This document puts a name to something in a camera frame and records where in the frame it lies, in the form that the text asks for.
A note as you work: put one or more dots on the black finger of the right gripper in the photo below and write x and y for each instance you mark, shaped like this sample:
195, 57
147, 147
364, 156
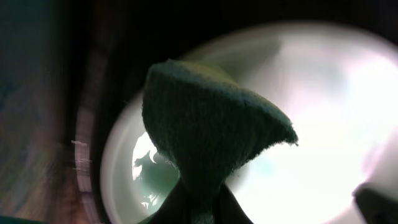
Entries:
375, 205

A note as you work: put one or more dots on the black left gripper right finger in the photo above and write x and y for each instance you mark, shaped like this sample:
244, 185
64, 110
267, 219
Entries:
227, 210

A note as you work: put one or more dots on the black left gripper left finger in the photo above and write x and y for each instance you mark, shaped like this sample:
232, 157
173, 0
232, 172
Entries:
175, 209

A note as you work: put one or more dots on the green scouring sponge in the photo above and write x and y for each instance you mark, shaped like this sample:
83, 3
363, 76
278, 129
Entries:
207, 126

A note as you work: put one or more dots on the mint plate with green stain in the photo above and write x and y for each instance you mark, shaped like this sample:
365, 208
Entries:
338, 86

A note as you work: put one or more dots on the rectangular black water tray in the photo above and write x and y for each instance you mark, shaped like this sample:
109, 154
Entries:
30, 70

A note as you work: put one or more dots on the round black tray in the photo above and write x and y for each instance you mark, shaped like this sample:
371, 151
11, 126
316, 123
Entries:
120, 39

